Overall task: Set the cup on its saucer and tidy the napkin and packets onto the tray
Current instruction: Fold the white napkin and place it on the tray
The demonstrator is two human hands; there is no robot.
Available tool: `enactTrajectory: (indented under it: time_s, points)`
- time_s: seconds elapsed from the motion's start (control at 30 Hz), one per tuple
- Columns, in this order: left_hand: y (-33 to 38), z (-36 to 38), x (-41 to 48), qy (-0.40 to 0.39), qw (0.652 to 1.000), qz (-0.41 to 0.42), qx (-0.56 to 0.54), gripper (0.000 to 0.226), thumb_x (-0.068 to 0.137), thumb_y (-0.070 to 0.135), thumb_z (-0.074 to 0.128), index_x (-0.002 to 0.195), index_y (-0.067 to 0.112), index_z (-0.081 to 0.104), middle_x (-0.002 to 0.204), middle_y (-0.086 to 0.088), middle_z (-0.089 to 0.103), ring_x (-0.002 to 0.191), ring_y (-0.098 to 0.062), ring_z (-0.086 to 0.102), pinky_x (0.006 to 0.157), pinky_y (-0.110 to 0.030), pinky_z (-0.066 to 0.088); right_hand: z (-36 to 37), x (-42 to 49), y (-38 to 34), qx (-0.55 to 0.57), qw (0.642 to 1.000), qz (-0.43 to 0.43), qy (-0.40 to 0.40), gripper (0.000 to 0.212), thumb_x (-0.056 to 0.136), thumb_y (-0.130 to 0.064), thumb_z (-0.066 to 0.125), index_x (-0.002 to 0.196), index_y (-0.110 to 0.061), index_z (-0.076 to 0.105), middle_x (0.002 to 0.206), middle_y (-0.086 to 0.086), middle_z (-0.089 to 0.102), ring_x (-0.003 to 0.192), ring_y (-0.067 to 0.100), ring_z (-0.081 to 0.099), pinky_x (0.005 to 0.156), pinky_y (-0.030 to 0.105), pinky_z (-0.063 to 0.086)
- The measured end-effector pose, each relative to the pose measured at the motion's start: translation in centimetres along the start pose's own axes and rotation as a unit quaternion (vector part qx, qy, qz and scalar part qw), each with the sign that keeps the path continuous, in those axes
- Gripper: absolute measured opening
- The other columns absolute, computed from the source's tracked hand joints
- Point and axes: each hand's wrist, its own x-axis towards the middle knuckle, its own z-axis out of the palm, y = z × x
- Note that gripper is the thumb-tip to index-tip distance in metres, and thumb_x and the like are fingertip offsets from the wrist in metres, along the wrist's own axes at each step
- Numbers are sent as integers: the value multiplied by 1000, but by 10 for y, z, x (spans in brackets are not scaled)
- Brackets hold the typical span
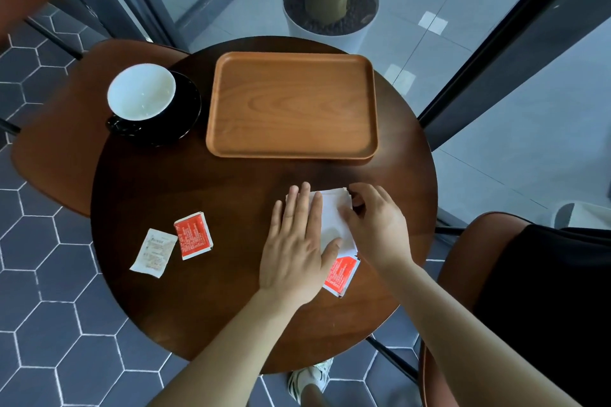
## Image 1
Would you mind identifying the person's left hand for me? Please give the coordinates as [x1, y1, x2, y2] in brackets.
[259, 182, 343, 310]

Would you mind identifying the person's right hand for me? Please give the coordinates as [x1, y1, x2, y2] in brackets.
[337, 183, 414, 275]

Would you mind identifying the white paper napkin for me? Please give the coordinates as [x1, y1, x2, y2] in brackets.
[285, 188, 358, 258]

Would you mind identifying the person's left forearm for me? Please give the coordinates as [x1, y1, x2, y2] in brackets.
[147, 288, 298, 407]

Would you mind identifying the person's right forearm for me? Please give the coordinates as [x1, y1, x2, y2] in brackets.
[381, 255, 582, 407]

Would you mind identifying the red sauce packet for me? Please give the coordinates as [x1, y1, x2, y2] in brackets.
[173, 211, 214, 261]
[322, 255, 362, 299]

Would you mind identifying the wooden rectangular tray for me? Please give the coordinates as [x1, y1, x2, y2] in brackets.
[206, 52, 379, 161]

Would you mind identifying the person's white shoe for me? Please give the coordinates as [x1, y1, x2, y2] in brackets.
[287, 357, 334, 405]

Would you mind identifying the white sugar packet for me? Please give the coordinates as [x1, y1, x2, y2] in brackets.
[129, 229, 178, 279]

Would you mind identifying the black saucer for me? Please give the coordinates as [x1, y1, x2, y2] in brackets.
[105, 70, 202, 146]

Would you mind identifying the white plant pot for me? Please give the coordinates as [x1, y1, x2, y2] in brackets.
[282, 0, 381, 55]

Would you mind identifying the white ceramic cup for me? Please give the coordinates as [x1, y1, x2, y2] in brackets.
[107, 63, 177, 122]

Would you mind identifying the person's black clothing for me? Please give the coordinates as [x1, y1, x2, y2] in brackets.
[472, 223, 611, 407]

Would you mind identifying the white round container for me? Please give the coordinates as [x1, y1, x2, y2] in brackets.
[550, 201, 611, 231]

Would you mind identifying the black window frame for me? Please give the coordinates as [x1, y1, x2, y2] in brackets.
[417, 0, 611, 152]

